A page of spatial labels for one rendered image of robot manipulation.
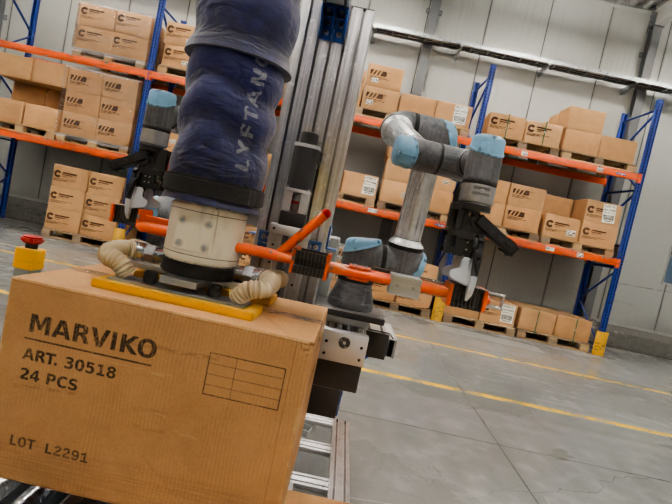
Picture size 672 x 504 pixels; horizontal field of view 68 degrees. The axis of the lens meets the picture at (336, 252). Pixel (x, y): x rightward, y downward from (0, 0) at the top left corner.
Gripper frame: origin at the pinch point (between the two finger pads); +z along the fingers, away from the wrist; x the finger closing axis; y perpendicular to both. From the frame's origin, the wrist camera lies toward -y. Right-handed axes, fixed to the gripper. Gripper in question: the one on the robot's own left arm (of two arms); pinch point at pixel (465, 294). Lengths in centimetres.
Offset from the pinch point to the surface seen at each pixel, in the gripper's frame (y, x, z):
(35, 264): 129, -48, 23
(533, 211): -247, -715, -93
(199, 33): 67, 9, -43
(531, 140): -218, -712, -204
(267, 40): 53, 8, -44
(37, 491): 87, 3, 65
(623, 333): -501, -838, 86
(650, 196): -497, -849, -176
